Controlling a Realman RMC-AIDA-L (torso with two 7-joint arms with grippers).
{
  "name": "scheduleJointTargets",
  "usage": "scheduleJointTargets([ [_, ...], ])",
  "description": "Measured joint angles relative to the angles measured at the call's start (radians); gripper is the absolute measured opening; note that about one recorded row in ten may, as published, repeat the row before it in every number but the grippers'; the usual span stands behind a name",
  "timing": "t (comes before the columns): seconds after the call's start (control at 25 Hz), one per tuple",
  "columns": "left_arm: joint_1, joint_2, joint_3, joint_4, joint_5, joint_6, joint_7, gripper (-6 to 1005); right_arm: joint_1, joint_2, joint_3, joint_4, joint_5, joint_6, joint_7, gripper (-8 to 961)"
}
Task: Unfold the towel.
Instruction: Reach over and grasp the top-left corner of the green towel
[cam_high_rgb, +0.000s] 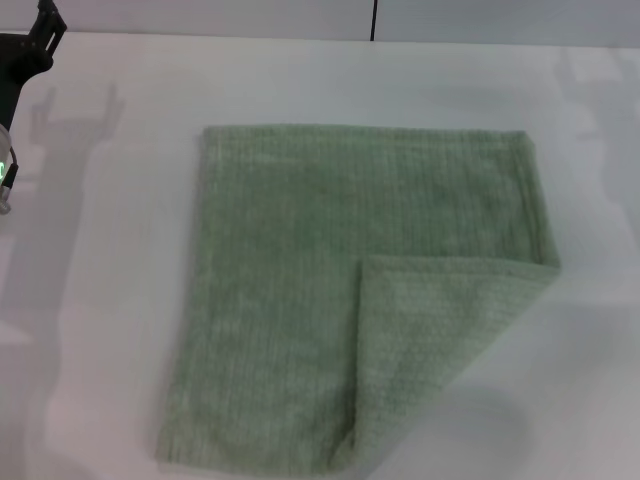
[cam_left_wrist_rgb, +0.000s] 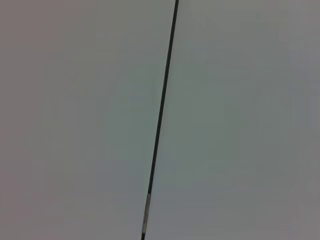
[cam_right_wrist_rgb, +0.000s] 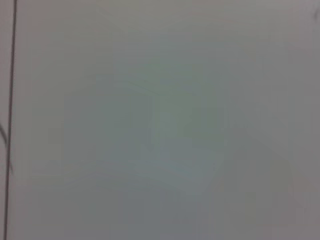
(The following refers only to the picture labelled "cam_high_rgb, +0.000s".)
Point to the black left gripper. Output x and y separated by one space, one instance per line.
17 65

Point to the green terry towel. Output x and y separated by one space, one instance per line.
300 260

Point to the black vertical wall strip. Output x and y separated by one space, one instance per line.
373 20

